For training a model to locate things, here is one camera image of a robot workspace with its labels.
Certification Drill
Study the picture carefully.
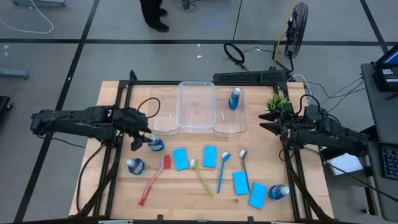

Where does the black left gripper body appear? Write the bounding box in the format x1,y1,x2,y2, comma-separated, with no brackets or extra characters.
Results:
111,106,149,138

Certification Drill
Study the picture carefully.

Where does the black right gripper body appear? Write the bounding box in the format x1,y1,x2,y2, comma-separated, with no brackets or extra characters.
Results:
278,108,307,139

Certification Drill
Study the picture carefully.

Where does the blue dish soap bottle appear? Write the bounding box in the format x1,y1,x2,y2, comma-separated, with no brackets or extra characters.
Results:
126,157,146,175
268,184,290,201
228,86,242,111
146,134,165,152

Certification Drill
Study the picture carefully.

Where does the red dish brush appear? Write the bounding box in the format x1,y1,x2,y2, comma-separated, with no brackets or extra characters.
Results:
138,154,172,207

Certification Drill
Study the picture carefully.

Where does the grey dish brush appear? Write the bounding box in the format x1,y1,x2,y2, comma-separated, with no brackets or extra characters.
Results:
238,149,250,184

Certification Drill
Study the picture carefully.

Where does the blue sponge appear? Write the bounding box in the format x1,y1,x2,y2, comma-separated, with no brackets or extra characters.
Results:
248,182,269,210
172,147,190,172
232,170,251,196
203,145,218,169

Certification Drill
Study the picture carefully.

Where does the blue dish brush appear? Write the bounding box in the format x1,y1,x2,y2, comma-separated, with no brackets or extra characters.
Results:
216,151,232,195

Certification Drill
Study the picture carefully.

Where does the yellow-green dish brush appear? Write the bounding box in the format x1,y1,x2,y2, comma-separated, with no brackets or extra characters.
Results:
190,158,215,198

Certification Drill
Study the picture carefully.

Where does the small potted green plant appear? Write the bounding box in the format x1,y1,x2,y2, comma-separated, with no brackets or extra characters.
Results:
265,93,292,113

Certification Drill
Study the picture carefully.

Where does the shallow clear plastic tray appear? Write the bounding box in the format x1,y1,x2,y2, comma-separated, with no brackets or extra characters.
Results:
146,86,181,136
213,86,249,138

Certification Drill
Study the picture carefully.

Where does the black perforated metal box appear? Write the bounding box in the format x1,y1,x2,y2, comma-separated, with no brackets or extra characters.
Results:
213,69,292,84

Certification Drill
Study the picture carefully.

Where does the deep clear plastic bin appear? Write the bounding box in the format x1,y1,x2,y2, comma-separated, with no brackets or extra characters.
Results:
177,80,217,134

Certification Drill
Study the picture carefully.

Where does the black desk support bar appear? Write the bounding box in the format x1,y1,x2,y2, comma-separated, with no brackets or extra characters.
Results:
362,125,379,156

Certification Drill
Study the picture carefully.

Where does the grey desk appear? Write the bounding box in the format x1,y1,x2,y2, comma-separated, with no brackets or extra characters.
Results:
359,61,398,222

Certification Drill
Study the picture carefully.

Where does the black floor fan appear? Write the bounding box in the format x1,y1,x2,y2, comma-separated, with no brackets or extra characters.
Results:
284,2,309,60

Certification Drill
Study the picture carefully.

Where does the person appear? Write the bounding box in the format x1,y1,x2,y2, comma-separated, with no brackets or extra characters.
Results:
139,0,170,34

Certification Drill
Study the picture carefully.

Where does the black keyboard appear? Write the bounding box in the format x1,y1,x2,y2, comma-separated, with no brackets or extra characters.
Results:
379,145,398,182

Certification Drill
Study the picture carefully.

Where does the black laptop computer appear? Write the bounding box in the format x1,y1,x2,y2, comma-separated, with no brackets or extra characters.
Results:
371,43,398,93

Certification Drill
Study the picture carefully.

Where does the grey metal bar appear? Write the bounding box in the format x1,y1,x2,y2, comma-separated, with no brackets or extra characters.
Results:
0,68,31,81

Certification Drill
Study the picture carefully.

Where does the black chair base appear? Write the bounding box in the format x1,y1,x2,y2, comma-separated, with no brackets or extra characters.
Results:
0,95,14,121

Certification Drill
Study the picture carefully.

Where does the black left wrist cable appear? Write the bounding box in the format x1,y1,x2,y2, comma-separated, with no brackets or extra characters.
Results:
137,96,162,119

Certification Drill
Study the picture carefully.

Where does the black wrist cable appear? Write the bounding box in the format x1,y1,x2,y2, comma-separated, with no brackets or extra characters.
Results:
137,96,162,119
299,94,323,116

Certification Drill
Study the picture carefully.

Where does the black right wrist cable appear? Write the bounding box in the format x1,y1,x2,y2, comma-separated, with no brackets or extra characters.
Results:
299,94,323,116

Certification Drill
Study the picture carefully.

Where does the black aluminium rig frame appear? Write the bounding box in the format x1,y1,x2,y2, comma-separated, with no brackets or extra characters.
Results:
73,70,336,224

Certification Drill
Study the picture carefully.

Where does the short white cable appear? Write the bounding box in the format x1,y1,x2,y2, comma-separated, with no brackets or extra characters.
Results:
292,73,313,103

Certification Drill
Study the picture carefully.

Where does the coiled black cable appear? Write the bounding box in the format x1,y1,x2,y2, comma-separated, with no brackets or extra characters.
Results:
223,42,250,72

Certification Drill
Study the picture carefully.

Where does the yellow hanging cable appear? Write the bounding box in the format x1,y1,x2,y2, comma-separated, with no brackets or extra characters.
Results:
272,0,297,68

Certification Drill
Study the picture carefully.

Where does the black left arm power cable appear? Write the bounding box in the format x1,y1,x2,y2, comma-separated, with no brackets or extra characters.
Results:
75,144,105,214

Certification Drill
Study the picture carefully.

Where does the black hanging cable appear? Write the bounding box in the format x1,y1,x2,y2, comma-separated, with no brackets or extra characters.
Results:
231,0,244,43

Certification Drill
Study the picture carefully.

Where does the white floor cable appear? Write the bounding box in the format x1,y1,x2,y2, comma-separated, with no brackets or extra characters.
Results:
0,0,55,35

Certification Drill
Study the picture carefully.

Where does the black cable bundle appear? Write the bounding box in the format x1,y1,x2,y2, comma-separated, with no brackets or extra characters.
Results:
177,0,197,13

